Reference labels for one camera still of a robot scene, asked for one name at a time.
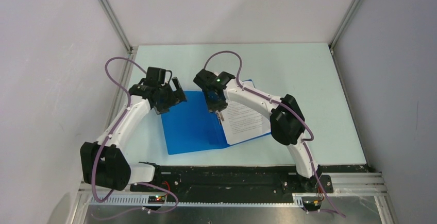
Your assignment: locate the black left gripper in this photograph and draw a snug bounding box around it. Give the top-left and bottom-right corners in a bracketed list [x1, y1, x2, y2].
[154, 77, 187, 115]

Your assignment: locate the white paper sheet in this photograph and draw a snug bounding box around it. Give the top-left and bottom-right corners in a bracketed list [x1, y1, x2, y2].
[216, 100, 271, 147]

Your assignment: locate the blue plastic folder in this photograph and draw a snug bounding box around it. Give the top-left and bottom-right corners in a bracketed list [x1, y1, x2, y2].
[160, 78, 272, 156]

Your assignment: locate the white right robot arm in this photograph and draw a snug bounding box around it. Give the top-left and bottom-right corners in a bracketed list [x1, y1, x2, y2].
[193, 69, 321, 192]

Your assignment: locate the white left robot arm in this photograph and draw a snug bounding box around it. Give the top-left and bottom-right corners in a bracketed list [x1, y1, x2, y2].
[80, 67, 187, 191]

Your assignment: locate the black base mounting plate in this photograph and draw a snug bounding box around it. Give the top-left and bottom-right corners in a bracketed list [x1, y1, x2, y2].
[129, 165, 335, 204]

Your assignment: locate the left controller board with leds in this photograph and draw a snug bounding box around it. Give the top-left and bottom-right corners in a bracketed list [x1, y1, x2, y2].
[147, 195, 166, 204]

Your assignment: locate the controller board with leds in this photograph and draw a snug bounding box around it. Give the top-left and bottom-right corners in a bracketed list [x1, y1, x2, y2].
[147, 195, 166, 204]
[301, 199, 322, 212]

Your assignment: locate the right controller board with leds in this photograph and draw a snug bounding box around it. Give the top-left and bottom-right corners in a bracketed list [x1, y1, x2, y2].
[301, 199, 322, 212]

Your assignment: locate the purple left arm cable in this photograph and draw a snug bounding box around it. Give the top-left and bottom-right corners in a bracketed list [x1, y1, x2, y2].
[90, 57, 180, 221]

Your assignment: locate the grey slotted cable duct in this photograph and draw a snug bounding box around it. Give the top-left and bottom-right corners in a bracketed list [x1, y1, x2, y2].
[90, 195, 305, 208]

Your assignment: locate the left aluminium frame post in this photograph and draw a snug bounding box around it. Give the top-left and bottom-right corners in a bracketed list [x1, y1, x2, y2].
[98, 0, 132, 54]

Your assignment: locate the aluminium frame post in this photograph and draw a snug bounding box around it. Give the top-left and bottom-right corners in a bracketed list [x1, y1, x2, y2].
[98, 0, 132, 54]
[329, 0, 364, 54]

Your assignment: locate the right aluminium frame post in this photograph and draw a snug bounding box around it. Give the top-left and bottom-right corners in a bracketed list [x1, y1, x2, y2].
[329, 0, 364, 54]

